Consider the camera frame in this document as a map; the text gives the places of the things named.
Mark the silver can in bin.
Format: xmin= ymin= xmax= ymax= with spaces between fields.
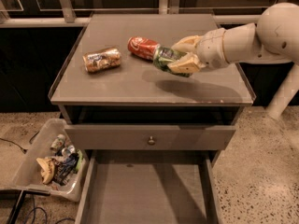
xmin=62 ymin=145 xmax=76 ymax=158

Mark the red soda can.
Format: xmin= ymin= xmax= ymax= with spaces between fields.
xmin=127 ymin=36 xmax=159 ymax=60

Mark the gold brown can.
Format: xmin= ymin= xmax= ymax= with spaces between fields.
xmin=83 ymin=47 xmax=121 ymax=73

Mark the grey middle drawer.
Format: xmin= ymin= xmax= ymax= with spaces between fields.
xmin=75 ymin=150 xmax=223 ymax=224

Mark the grey drawer cabinet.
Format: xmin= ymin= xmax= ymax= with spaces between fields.
xmin=47 ymin=13 xmax=257 ymax=170

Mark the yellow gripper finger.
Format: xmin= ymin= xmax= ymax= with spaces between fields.
xmin=167 ymin=52 xmax=206 ymax=74
xmin=171 ymin=35 xmax=202 ymax=53

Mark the blue cable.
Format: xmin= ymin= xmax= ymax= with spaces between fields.
xmin=23 ymin=194 xmax=49 ymax=224

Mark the white can in bin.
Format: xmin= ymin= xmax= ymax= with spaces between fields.
xmin=50 ymin=134 xmax=65 ymax=152

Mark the round metal drawer knob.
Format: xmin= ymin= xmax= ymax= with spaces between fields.
xmin=148 ymin=136 xmax=155 ymax=146

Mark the black bar on floor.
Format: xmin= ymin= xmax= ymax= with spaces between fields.
xmin=6 ymin=189 xmax=26 ymax=224

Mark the grey top drawer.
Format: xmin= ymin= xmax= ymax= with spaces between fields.
xmin=64 ymin=124 xmax=235 ymax=150

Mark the clear plastic bin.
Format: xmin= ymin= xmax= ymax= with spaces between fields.
xmin=10 ymin=119 xmax=88 ymax=202

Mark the green item in bin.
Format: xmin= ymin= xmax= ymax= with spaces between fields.
xmin=74 ymin=149 xmax=83 ymax=173

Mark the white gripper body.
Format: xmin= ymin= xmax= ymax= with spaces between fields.
xmin=196 ymin=28 xmax=229 ymax=69

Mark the black cable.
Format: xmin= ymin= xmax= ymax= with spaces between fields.
xmin=0 ymin=131 xmax=40 ymax=155

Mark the metal window frame rail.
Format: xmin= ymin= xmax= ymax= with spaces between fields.
xmin=0 ymin=0 xmax=299 ymax=28

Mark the tan crumpled wrapper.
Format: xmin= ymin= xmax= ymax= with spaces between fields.
xmin=36 ymin=158 xmax=55 ymax=185

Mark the dark snack bag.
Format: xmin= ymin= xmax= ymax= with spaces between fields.
xmin=53 ymin=154 xmax=78 ymax=186

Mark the green soda can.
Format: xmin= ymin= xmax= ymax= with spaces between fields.
xmin=153 ymin=47 xmax=191 ymax=77

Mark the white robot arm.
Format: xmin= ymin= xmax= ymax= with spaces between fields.
xmin=168 ymin=3 xmax=299 ymax=119

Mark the grey drawer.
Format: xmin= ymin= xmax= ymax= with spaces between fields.
xmin=75 ymin=150 xmax=223 ymax=224
xmin=64 ymin=124 xmax=235 ymax=150

